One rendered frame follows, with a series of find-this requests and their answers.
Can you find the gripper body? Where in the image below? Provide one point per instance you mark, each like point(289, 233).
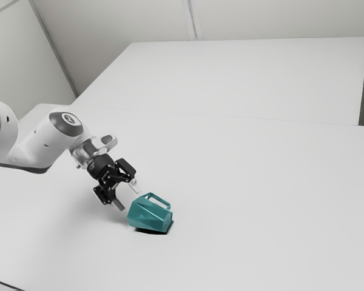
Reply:
point(99, 165)

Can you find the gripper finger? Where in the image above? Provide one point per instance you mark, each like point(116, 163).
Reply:
point(126, 172)
point(107, 195)

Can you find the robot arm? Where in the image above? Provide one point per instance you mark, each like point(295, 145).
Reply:
point(33, 142)

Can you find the teal faceted mug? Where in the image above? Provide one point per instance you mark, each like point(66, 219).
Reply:
point(148, 216)

